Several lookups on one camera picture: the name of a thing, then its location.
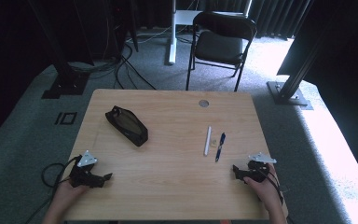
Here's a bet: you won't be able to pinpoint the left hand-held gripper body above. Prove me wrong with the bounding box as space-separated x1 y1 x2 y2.
69 150 106 189

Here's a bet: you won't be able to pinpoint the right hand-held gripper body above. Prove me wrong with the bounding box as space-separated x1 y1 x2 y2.
240 151 278 184

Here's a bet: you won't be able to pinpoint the person's left hand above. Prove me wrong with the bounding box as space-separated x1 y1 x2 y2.
54 179 90 204

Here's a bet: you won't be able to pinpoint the person's right hand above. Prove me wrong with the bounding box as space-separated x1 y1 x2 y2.
242 163 282 207

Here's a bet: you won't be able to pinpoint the blue pen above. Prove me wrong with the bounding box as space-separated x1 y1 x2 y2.
214 132 227 163

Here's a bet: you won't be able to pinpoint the white pen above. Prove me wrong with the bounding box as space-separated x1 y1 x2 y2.
203 125 213 157

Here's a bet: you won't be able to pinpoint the black pencil case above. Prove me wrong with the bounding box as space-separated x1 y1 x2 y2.
104 105 149 147

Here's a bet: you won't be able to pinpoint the black metal stand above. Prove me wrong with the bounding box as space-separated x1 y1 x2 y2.
27 0 90 100
266 18 324 111

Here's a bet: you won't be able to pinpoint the black folding chair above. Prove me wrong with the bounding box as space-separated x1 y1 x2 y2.
185 10 258 92

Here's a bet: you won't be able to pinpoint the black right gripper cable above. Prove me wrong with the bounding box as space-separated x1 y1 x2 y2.
255 166 285 206

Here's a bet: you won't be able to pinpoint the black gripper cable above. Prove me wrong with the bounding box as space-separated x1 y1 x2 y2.
24 156 82 224
255 166 285 206

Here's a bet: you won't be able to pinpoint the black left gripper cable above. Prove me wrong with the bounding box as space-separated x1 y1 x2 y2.
24 156 82 224

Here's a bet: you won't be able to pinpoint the black floor cables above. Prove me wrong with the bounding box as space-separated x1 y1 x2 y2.
68 18 197 91

